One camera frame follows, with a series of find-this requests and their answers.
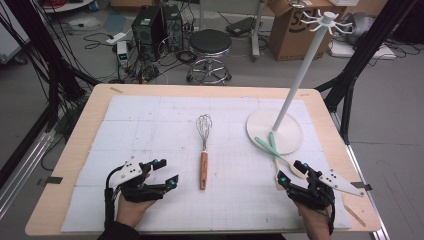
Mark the large printed cardboard box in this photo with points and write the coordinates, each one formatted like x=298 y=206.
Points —
x=293 y=36

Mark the grey rounded appliance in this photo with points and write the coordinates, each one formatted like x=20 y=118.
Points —
x=361 y=26

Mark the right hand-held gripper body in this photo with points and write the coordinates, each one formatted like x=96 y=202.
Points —
x=315 y=191

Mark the white flat board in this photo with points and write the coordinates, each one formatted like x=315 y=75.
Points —
x=366 y=51

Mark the black round stool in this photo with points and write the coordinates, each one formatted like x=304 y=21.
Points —
x=210 y=41

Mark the person's left hand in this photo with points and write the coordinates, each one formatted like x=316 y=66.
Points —
x=131 y=211

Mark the black frame post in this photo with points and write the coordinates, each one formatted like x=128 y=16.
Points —
x=40 y=43
x=366 y=46

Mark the white desk leg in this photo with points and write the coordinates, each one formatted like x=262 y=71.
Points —
x=257 y=30

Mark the flat black device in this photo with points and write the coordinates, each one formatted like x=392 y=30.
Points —
x=240 y=26

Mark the slim black computer tower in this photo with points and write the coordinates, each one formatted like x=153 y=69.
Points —
x=173 y=28

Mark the thin wooden stick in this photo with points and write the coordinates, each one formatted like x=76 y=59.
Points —
x=354 y=215

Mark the person's right hand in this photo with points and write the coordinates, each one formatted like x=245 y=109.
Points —
x=316 y=223

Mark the white hook rack stand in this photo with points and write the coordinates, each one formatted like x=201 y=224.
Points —
x=300 y=76

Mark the small white display device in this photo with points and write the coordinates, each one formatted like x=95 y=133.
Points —
x=122 y=53

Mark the large black computer tower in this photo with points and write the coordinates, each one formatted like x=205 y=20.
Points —
x=146 y=31

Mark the black tape strip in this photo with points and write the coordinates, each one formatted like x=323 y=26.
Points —
x=53 y=180
x=360 y=186

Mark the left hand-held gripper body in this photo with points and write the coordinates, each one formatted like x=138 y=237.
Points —
x=133 y=191

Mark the white power strip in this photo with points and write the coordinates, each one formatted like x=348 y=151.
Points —
x=116 y=38

